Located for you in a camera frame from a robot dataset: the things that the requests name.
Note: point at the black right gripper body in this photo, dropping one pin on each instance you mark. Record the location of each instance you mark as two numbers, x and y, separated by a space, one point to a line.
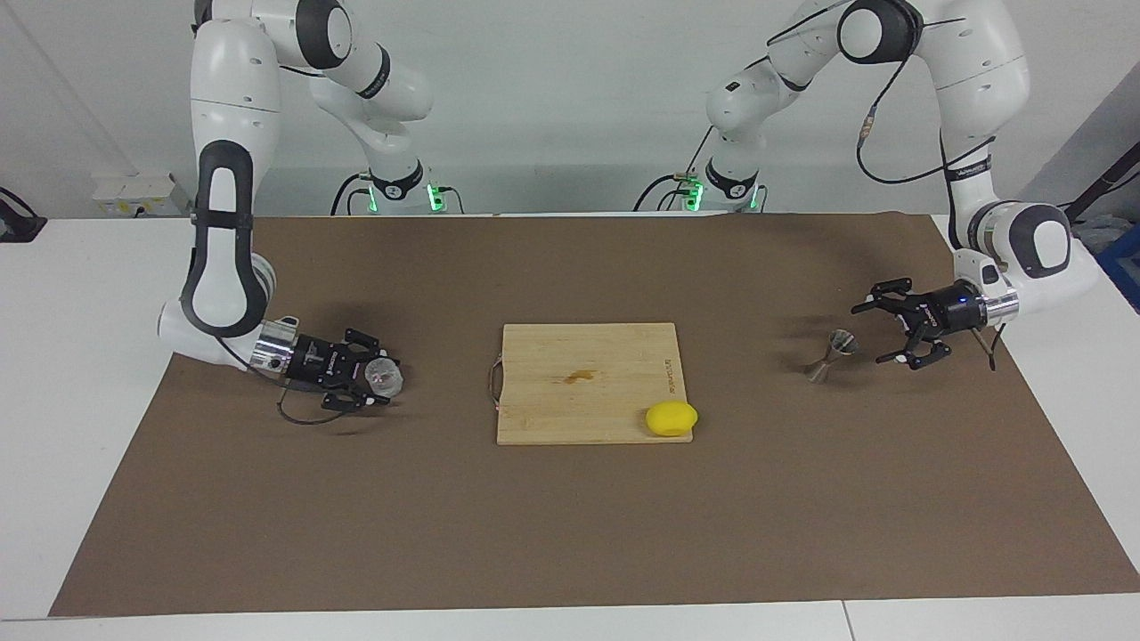
322 363

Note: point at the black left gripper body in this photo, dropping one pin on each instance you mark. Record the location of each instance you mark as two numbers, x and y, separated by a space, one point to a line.
953 312

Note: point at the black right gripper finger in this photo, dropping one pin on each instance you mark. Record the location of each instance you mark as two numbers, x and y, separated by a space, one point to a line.
343 401
363 341

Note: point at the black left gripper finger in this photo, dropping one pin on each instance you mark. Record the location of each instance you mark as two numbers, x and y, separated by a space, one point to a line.
895 292
926 352

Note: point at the clear plastic cup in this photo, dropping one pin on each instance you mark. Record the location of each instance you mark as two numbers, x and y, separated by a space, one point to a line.
387 378

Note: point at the steel double jigger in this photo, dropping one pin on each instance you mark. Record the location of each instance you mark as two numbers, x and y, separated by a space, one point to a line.
839 342

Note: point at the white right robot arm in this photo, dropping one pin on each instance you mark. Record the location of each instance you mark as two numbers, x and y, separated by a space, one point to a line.
232 89

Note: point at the brown table mat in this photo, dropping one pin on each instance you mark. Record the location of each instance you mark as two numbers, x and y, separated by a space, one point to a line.
356 516

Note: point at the blue box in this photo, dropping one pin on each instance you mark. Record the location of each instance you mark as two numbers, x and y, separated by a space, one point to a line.
1124 263

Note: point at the wooden cutting board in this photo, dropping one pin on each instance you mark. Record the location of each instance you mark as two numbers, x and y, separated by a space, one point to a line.
579 401

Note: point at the yellow lemon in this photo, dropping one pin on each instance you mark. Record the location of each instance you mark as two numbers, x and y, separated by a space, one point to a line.
671 418

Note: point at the white wall socket strip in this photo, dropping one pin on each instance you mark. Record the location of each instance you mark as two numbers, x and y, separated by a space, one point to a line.
134 191

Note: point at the black clamp mount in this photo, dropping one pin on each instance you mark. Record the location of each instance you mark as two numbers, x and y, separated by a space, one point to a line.
22 227

